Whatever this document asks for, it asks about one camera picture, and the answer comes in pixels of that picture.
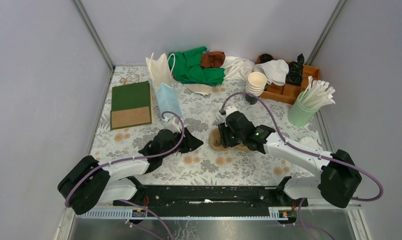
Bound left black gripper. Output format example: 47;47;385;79
161;127;203;159

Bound cardboard cup carrier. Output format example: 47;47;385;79
209;128;250;152

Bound light blue paper bag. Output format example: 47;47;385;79
145;53;183;120

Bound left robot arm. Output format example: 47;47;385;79
57;116;203;215

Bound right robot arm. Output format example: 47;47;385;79
218;106;362;208

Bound green paper bag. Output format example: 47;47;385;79
110;81;152;130

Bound stack of paper cups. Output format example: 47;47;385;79
245;72;267;105

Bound wooden compartment tray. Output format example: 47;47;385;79
260;65;321;105

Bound green straw holder cup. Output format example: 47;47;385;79
287;92;319;128

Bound white cloth on tray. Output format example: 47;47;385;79
253;59;289;86

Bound white cup lid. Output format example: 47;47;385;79
299;137;320;150

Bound brown cloth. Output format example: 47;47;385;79
200;51;226;69

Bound green cloth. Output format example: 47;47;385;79
168;46;225;87

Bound black plastic bags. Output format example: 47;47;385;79
285;53;305;87

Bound white wrapped straws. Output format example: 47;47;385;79
299;76;336;110

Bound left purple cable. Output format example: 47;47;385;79
64;111;185;209

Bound purple cable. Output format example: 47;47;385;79
219;92;385;203
64;111;185;209

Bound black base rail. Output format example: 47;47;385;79
129;177;308;218

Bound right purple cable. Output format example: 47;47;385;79
219;92;385;203

